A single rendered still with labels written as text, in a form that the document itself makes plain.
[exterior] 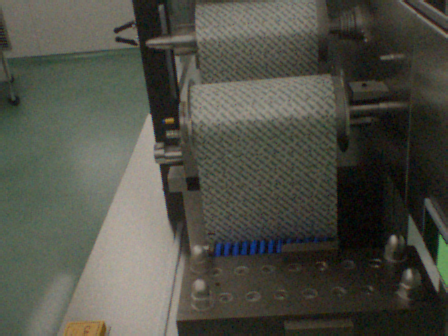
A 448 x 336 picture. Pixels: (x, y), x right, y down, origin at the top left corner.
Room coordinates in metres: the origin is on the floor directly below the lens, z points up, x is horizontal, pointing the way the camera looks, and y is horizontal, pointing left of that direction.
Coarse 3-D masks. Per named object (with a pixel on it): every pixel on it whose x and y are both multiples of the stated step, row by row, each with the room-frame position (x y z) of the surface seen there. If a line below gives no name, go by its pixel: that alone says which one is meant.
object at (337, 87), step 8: (336, 80) 0.90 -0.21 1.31; (336, 88) 0.88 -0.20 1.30; (336, 96) 0.87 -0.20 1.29; (336, 104) 0.86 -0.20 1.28; (336, 112) 0.86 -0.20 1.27; (344, 112) 0.86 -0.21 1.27; (336, 120) 0.86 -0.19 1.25; (344, 120) 0.86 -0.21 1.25; (336, 128) 0.86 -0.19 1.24; (344, 128) 0.86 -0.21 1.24; (336, 136) 0.86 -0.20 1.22
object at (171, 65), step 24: (144, 0) 1.21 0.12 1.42; (144, 24) 1.21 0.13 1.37; (168, 24) 1.35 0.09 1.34; (144, 48) 1.21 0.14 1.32; (144, 72) 1.21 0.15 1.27; (168, 72) 1.28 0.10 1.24; (168, 96) 1.21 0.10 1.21; (168, 144) 1.21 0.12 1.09; (168, 168) 1.21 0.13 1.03; (168, 192) 1.21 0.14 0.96
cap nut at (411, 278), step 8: (408, 272) 0.68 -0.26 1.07; (416, 272) 0.68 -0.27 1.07; (408, 280) 0.67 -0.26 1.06; (416, 280) 0.67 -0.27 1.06; (400, 288) 0.68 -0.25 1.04; (408, 288) 0.67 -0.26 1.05; (416, 288) 0.67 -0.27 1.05; (400, 296) 0.68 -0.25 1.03; (408, 296) 0.67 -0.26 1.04; (416, 296) 0.67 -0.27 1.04
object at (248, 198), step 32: (224, 160) 0.87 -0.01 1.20; (256, 160) 0.86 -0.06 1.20; (288, 160) 0.86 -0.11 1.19; (320, 160) 0.85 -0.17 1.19; (224, 192) 0.87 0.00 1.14; (256, 192) 0.86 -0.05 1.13; (288, 192) 0.86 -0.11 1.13; (320, 192) 0.85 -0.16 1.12; (224, 224) 0.87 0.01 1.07; (256, 224) 0.86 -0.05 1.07; (288, 224) 0.86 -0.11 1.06; (320, 224) 0.85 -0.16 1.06
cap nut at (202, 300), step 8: (200, 280) 0.71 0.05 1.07; (192, 288) 0.71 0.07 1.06; (200, 288) 0.70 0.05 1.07; (208, 288) 0.70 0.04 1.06; (192, 296) 0.70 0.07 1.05; (200, 296) 0.70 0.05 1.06; (208, 296) 0.70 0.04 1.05; (192, 304) 0.71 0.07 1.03; (200, 304) 0.69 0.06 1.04; (208, 304) 0.70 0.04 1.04
